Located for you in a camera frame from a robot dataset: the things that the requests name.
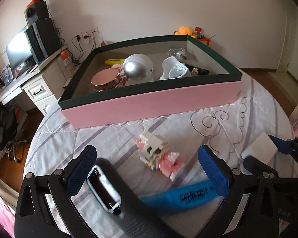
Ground white charger adapter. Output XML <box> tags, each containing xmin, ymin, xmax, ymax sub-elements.
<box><xmin>241</xmin><ymin>132</ymin><xmax>278</xmax><ymax>164</ymax></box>

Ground black hair brush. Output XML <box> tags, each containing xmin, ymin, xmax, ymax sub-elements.
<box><xmin>86</xmin><ymin>158</ymin><xmax>180</xmax><ymax>237</ymax></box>

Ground pink block kitty figure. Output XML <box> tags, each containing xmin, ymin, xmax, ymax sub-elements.
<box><xmin>134</xmin><ymin>131</ymin><xmax>185</xmax><ymax>182</ymax></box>

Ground black hair clip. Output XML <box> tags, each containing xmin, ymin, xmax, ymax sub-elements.
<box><xmin>185</xmin><ymin>64</ymin><xmax>209</xmax><ymax>76</ymax></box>

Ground white cup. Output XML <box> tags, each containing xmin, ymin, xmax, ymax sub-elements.
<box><xmin>159</xmin><ymin>57</ymin><xmax>191</xmax><ymax>80</ymax></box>

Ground rose gold round tin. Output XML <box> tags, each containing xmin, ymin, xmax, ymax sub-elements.
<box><xmin>91</xmin><ymin>68</ymin><xmax>122</xmax><ymax>92</ymax></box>

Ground white cloud figurine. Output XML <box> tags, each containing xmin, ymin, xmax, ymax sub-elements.
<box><xmin>123</xmin><ymin>54</ymin><xmax>154</xmax><ymax>81</ymax></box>

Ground pink block donut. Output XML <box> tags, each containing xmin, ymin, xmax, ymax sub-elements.
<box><xmin>112</xmin><ymin>64</ymin><xmax>125</xmax><ymax>77</ymax></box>

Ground striped white quilt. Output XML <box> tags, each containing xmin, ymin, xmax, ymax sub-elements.
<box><xmin>14</xmin><ymin>74</ymin><xmax>298</xmax><ymax>237</ymax></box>

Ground office chair with clothes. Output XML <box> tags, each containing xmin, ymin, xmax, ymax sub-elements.
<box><xmin>0</xmin><ymin>105</ymin><xmax>27</xmax><ymax>163</ymax></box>

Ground white desk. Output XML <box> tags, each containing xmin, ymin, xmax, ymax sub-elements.
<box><xmin>0</xmin><ymin>45</ymin><xmax>70</xmax><ymax>115</ymax></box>

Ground red toy crate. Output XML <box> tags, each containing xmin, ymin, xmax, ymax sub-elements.
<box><xmin>194</xmin><ymin>27</ymin><xmax>210</xmax><ymax>47</ymax></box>

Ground pink and green box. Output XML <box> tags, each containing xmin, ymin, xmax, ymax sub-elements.
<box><xmin>58</xmin><ymin>35</ymin><xmax>242</xmax><ymax>128</ymax></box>

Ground yellow octopus plush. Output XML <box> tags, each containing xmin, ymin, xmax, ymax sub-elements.
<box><xmin>174</xmin><ymin>26</ymin><xmax>197</xmax><ymax>39</ymax></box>

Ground orange cap bottle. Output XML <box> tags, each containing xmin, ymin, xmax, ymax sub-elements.
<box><xmin>60</xmin><ymin>49</ymin><xmax>75</xmax><ymax>77</ymax></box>

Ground black computer monitor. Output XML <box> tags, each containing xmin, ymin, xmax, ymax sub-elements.
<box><xmin>6</xmin><ymin>27</ymin><xmax>36</xmax><ymax>70</ymax></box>

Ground black computer tower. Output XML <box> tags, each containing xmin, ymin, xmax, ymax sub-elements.
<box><xmin>25</xmin><ymin>18</ymin><xmax>61</xmax><ymax>63</ymax></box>

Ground black box on tower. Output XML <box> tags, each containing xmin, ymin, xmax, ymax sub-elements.
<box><xmin>25</xmin><ymin>1</ymin><xmax>49</xmax><ymax>25</ymax></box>

